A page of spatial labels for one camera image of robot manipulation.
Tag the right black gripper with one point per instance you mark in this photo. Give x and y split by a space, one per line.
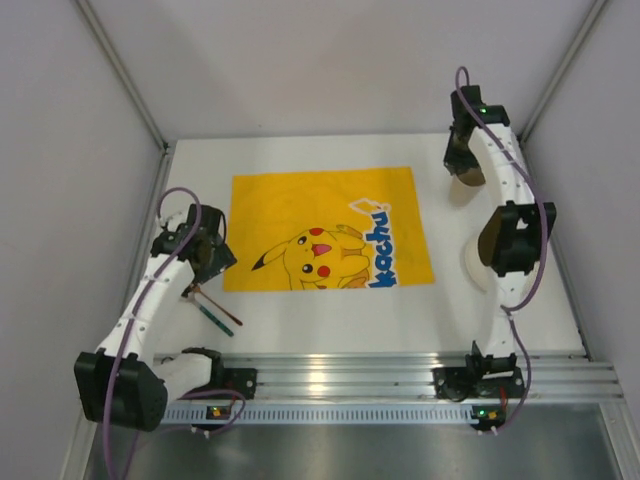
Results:
461 163

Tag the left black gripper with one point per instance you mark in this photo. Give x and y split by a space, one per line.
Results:
211 263

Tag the beige cup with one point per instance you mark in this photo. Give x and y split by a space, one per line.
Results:
462 192

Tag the yellow Pikachu placemat cloth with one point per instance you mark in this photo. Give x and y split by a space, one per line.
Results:
320 230

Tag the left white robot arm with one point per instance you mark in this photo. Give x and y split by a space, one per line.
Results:
118 383

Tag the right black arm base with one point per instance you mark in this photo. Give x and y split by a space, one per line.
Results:
481 376

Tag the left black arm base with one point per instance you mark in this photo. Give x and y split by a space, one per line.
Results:
229 385

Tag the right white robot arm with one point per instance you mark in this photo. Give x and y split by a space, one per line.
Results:
506 258

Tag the cream bear plate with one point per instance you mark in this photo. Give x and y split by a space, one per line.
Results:
478 273

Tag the green handled silver spoon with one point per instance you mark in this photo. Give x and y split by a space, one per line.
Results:
210 316

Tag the right aluminium frame post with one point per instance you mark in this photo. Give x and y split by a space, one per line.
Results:
570 54

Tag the aluminium frame post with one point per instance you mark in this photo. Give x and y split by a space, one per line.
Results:
570 54
91 18

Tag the left aluminium frame post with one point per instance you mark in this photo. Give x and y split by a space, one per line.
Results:
91 18

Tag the aluminium front rail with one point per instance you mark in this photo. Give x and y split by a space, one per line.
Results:
408 377

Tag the slotted cable duct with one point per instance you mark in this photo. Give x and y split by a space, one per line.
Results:
352 414

